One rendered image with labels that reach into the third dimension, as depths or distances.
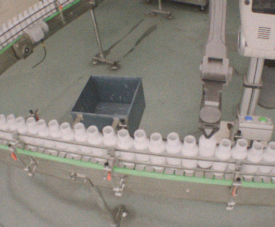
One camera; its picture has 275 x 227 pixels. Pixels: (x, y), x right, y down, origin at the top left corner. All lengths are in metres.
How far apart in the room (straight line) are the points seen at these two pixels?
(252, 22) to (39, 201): 2.02
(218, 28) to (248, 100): 0.94
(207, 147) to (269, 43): 0.65
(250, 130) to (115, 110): 0.90
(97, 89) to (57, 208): 1.06
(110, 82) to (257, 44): 0.85
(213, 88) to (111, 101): 1.07
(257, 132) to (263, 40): 0.47
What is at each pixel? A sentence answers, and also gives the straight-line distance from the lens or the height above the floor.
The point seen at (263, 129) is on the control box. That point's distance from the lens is 1.05.
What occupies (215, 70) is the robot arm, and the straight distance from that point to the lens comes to 0.69.
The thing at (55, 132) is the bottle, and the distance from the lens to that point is 1.07.
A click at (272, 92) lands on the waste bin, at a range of 2.62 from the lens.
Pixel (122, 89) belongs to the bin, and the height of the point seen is 0.85.
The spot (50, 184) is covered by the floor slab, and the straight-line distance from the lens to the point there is 2.38.
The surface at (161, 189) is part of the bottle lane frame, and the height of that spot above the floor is 0.89.
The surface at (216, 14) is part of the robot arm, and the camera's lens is 0.69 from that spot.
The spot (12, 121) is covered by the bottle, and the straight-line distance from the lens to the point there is 1.20.
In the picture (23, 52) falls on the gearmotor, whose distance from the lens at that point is 2.25.
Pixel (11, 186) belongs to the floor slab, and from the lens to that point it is 2.56.
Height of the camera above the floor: 1.87
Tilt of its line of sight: 45 degrees down
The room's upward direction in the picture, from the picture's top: 10 degrees counter-clockwise
